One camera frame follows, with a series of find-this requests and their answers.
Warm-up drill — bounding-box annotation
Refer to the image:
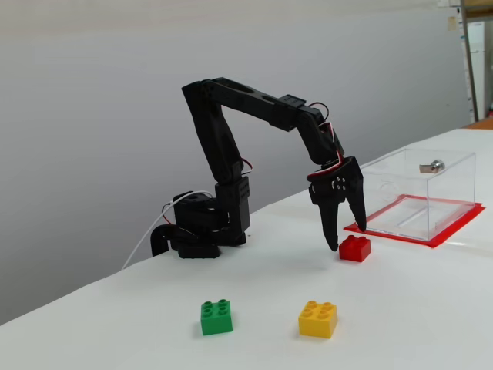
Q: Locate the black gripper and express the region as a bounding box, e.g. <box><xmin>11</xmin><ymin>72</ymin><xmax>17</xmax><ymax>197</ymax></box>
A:
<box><xmin>307</xmin><ymin>155</ymin><xmax>367</xmax><ymax>253</ymax></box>

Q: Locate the red lego brick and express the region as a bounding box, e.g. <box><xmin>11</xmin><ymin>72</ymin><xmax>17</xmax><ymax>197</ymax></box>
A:
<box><xmin>338</xmin><ymin>234</ymin><xmax>373</xmax><ymax>264</ymax></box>

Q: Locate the silver box lock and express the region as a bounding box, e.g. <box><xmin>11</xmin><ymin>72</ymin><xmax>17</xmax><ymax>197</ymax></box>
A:
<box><xmin>418</xmin><ymin>158</ymin><xmax>446</xmax><ymax>174</ymax></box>

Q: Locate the transparent plastic box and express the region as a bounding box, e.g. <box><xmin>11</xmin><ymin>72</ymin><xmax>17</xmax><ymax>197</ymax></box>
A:
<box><xmin>352</xmin><ymin>148</ymin><xmax>477</xmax><ymax>243</ymax></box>

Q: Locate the yellow lego brick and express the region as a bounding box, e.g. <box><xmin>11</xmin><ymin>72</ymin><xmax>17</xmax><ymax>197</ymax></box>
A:
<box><xmin>298</xmin><ymin>300</ymin><xmax>339</xmax><ymax>340</ymax></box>

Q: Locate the green lego brick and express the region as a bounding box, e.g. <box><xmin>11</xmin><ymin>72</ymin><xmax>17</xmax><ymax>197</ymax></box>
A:
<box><xmin>200</xmin><ymin>298</ymin><xmax>234</xmax><ymax>337</ymax></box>

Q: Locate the brown wooden desk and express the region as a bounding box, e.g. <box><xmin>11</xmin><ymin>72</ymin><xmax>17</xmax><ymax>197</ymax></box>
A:
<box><xmin>461</xmin><ymin>117</ymin><xmax>493</xmax><ymax>130</ymax></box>

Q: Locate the black table clamp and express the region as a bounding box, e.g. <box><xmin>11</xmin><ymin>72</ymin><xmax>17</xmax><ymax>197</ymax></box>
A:
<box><xmin>149</xmin><ymin>224</ymin><xmax>178</xmax><ymax>258</ymax></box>

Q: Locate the red white gripper servo wire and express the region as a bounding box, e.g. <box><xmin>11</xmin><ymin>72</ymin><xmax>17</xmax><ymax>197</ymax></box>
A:
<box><xmin>307</xmin><ymin>101</ymin><xmax>347</xmax><ymax>183</ymax></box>

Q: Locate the red tape frame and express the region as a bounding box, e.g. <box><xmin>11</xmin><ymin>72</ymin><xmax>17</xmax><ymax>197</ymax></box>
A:
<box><xmin>343</xmin><ymin>193</ymin><xmax>486</xmax><ymax>250</ymax></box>

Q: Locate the grey metal shelf post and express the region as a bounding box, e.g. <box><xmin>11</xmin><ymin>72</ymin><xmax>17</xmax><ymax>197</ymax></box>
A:
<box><xmin>459</xmin><ymin>0</ymin><xmax>481</xmax><ymax>123</ymax></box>

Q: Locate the white cable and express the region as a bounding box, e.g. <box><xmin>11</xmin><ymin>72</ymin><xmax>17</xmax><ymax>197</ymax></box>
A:
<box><xmin>122</xmin><ymin>190</ymin><xmax>213</xmax><ymax>271</ymax></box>

